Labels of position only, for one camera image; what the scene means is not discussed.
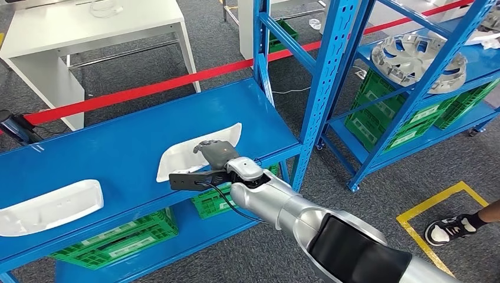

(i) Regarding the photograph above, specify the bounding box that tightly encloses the silver wheel cover part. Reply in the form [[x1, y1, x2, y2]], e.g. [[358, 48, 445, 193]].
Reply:
[[370, 32, 468, 96]]

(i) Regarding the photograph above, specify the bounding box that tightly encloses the blue metal shelf rack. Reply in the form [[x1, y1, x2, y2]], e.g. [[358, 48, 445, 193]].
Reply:
[[316, 0, 500, 193], [0, 0, 366, 283]]

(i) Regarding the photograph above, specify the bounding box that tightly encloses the person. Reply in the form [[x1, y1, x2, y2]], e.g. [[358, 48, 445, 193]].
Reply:
[[425, 200, 500, 248]]

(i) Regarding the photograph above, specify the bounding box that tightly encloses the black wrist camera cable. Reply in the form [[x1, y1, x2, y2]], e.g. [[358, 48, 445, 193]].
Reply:
[[195, 180, 270, 225]]

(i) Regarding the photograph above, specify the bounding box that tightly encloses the black barrier post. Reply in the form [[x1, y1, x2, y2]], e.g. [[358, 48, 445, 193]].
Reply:
[[0, 109, 43, 146]]

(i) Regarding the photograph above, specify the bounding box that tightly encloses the white plastic wrap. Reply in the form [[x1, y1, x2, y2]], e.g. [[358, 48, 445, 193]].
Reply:
[[462, 30, 500, 51]]

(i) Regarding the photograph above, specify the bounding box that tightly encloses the white table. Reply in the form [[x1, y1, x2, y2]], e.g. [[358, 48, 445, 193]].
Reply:
[[0, 0, 202, 131]]

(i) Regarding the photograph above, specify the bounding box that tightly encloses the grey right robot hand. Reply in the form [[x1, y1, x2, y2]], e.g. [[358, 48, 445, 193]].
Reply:
[[192, 140, 240, 172]]

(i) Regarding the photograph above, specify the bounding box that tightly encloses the yellow floor tape square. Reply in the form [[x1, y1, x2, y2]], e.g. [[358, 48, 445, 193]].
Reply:
[[395, 180, 490, 276]]

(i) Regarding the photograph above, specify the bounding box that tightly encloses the grey metal part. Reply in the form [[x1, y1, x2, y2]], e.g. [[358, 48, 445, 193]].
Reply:
[[479, 11, 500, 34]]

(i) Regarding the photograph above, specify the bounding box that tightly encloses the white plastic part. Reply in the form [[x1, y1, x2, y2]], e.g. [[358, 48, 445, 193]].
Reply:
[[0, 179, 105, 238], [156, 122, 243, 183]]

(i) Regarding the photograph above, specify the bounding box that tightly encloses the white floor cable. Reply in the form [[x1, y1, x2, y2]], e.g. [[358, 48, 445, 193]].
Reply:
[[271, 66, 366, 96]]

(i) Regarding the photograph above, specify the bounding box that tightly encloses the white panel desk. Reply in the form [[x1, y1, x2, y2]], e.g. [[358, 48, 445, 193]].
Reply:
[[222, 0, 327, 61]]

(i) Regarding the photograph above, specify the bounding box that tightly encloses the red barrier belt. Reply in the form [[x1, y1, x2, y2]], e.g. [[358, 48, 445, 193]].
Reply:
[[23, 0, 475, 127]]

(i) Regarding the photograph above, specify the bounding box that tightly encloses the clear plastic container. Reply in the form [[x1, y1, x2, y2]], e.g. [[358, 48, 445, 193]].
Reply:
[[88, 0, 124, 18]]

